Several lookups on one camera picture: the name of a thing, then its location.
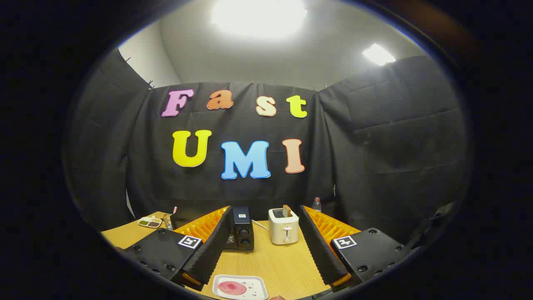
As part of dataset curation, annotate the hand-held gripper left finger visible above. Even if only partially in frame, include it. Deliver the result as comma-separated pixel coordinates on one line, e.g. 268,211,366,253
124,205,234,291

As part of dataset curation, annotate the white square plate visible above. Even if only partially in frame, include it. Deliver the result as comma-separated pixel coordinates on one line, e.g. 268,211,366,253
212,275,269,300

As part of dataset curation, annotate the black backdrop cloth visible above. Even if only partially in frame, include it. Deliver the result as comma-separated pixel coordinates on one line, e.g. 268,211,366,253
62,48,473,246

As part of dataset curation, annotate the large ceiling light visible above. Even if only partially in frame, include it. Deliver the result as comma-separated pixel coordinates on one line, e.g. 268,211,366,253
212,0,309,40

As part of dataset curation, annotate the black toaster oven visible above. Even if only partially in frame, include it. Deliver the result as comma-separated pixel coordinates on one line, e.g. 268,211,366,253
169,206,255,251

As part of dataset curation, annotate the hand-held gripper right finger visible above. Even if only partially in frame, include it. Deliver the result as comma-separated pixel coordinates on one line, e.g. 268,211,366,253
299,205,411,292

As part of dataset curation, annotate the pink round ham slice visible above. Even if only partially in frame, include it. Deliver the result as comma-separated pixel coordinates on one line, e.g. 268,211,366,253
218,281,247,295

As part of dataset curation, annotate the white toaster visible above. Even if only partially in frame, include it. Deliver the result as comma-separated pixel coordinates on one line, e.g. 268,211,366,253
268,207,299,245

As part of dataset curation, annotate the small ceiling light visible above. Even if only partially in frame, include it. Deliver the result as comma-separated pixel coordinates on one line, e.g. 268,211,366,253
361,43,397,66

